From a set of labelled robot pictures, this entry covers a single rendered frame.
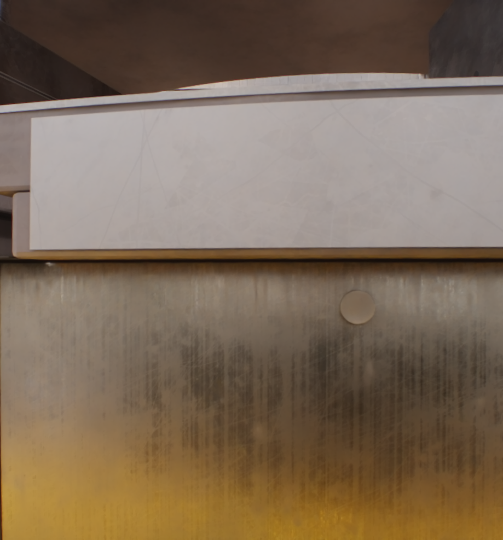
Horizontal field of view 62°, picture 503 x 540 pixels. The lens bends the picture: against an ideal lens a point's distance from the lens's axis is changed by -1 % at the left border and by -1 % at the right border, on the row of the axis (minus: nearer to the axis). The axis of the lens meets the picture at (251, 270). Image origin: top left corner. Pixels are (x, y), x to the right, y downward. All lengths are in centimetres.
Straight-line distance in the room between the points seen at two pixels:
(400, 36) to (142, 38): 68
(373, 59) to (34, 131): 123
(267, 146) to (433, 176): 7
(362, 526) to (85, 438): 15
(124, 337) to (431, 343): 15
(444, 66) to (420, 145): 66
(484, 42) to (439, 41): 15
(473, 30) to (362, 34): 52
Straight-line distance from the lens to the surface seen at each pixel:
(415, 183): 19
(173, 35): 126
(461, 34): 82
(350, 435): 22
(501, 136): 21
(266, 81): 430
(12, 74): 96
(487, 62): 73
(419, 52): 140
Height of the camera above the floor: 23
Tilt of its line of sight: level
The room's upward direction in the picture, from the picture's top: straight up
